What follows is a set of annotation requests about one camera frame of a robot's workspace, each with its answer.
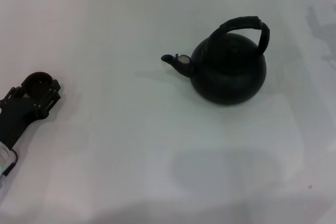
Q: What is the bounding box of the black round teapot with handle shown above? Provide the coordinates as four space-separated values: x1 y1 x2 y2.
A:
160 15 271 106

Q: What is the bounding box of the small dark round teacup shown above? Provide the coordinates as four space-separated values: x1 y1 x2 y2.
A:
20 71 55 97

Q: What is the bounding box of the dark left wrist cable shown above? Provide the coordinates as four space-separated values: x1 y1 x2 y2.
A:
5 150 19 176

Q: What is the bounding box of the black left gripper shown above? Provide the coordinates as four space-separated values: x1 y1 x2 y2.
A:
0 78 63 148

